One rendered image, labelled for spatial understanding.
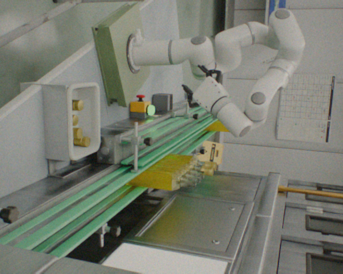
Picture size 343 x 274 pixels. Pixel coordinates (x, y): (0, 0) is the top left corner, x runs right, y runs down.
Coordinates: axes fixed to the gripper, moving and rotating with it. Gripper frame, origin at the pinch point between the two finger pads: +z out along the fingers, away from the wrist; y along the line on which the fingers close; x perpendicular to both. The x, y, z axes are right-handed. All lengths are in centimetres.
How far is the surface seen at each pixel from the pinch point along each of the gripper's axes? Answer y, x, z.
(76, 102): -23.0, 37.6, 3.7
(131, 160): -33.4, 12.9, -9.7
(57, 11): -31, -13, 98
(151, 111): -27.0, -14.5, 14.4
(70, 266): 0, 93, -60
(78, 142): -34.6, 32.0, -1.5
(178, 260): -32, 28, -50
